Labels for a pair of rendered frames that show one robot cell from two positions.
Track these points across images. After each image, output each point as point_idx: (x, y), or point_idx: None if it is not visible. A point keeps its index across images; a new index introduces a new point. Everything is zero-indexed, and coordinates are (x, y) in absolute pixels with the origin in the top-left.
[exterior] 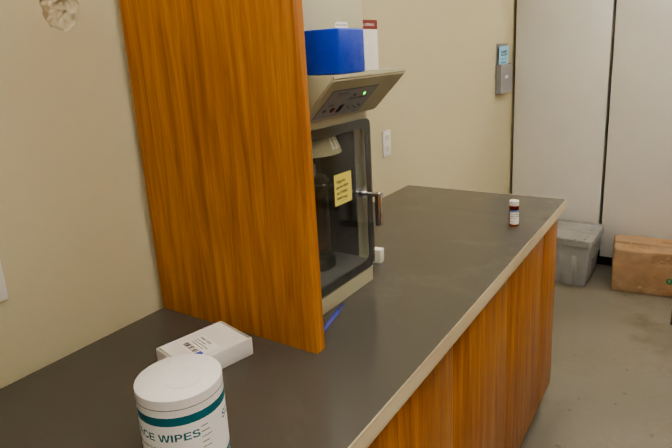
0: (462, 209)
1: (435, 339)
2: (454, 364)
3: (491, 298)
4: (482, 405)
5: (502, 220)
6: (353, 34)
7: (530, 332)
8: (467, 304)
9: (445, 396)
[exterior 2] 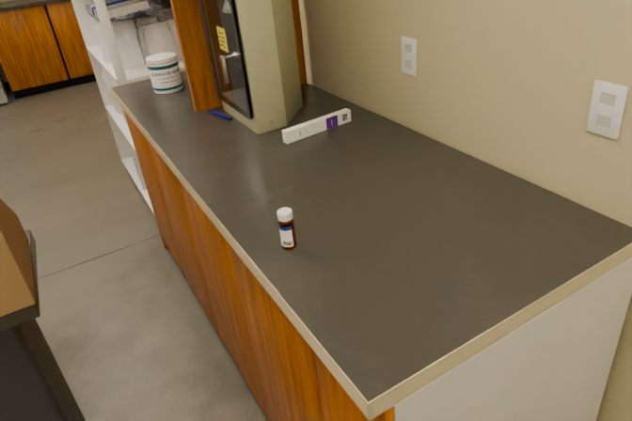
0: (409, 234)
1: (156, 137)
2: (181, 188)
3: None
4: (217, 278)
5: (320, 246)
6: None
7: (294, 397)
8: (171, 156)
9: (180, 194)
